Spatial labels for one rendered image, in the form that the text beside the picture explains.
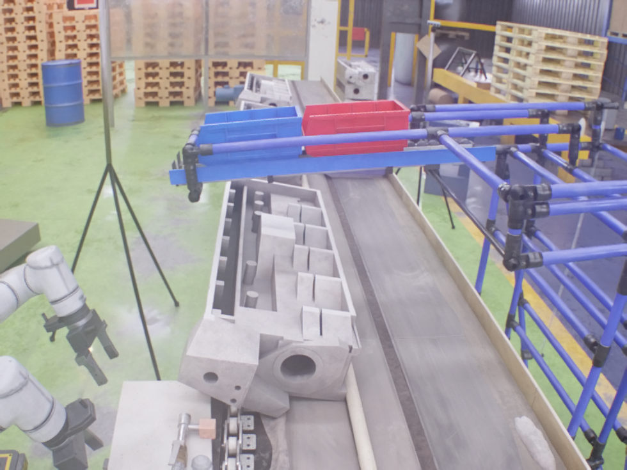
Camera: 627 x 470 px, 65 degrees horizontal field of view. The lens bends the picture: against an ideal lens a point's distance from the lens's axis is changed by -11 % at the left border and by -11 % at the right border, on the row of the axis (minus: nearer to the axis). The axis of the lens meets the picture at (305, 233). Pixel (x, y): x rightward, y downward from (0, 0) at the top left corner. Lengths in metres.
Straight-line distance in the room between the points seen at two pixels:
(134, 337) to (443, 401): 1.91
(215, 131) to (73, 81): 6.41
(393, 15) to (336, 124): 6.41
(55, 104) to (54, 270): 6.63
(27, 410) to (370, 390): 0.83
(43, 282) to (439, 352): 1.07
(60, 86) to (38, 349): 5.34
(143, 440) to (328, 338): 0.48
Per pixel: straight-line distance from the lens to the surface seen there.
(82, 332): 1.37
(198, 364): 1.19
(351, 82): 6.96
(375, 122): 1.57
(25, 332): 3.16
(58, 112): 7.92
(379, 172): 2.96
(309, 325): 1.29
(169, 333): 2.95
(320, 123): 1.54
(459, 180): 5.08
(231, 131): 1.54
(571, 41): 6.99
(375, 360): 1.53
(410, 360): 1.54
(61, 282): 1.36
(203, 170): 1.56
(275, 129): 1.54
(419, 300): 1.83
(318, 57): 7.23
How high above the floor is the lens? 1.66
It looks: 24 degrees down
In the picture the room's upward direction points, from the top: 3 degrees clockwise
